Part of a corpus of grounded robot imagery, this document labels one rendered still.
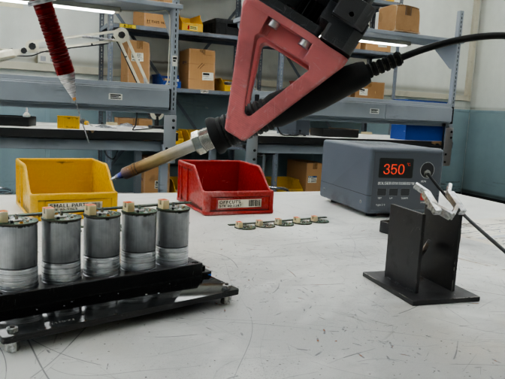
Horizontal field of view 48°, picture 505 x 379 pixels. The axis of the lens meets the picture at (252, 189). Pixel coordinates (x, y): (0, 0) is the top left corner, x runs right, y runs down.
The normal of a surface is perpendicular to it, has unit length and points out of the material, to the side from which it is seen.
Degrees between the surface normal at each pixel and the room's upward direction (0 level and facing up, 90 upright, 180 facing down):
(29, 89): 90
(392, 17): 90
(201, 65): 88
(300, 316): 0
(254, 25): 108
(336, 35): 90
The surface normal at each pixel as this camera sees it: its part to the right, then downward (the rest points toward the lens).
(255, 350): 0.05, -0.99
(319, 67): -0.28, 0.42
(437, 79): 0.40, 0.15
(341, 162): -0.95, 0.00
